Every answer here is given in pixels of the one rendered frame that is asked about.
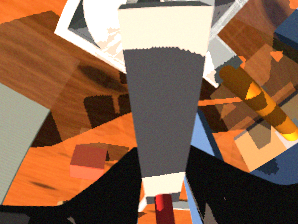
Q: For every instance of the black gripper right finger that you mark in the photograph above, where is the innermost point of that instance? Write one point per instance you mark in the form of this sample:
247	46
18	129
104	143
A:
224	194

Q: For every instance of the white cylinder with grey end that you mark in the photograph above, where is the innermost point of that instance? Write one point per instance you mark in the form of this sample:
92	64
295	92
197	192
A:
142	204

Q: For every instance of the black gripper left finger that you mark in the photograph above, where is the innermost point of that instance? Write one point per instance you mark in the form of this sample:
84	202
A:
112	199

